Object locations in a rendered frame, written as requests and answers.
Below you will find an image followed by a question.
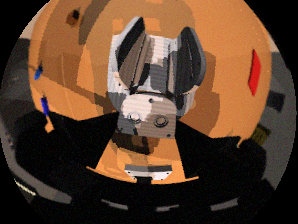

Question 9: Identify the blue flat bar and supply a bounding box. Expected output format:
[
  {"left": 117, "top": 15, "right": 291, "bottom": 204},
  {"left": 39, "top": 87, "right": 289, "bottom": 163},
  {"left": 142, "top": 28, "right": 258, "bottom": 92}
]
[{"left": 35, "top": 67, "right": 44, "bottom": 80}]

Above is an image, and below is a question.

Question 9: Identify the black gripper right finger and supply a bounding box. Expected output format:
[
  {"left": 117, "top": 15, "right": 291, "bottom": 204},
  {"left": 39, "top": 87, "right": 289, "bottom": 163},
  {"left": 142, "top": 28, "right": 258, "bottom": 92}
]
[{"left": 174, "top": 120, "right": 241, "bottom": 179}]

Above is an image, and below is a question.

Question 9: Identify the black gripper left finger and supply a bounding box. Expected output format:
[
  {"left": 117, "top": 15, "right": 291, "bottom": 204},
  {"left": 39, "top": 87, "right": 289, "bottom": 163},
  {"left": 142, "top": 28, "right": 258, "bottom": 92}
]
[{"left": 47, "top": 111, "right": 120, "bottom": 171}]

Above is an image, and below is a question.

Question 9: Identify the red flat rectangular plate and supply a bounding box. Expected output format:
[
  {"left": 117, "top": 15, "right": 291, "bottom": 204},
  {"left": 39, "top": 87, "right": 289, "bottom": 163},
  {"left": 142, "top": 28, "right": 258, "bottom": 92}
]
[{"left": 247, "top": 48, "right": 261, "bottom": 96}]

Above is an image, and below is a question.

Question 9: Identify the blue rectangular block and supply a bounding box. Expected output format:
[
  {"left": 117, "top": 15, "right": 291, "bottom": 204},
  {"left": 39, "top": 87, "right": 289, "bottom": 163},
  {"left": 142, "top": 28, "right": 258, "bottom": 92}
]
[{"left": 40, "top": 97, "right": 51, "bottom": 117}]

